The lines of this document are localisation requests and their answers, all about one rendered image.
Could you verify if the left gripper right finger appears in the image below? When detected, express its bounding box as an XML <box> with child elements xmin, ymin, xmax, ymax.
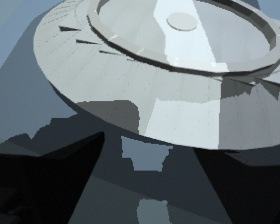
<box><xmin>193</xmin><ymin>147</ymin><xmax>280</xmax><ymax>224</ymax></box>

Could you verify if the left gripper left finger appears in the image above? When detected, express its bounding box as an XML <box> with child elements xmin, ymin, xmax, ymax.
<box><xmin>0</xmin><ymin>132</ymin><xmax>105</xmax><ymax>224</ymax></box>

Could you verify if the pale blue flat mat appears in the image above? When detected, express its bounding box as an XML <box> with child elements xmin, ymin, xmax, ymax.
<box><xmin>0</xmin><ymin>0</ymin><xmax>232</xmax><ymax>224</ymax></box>

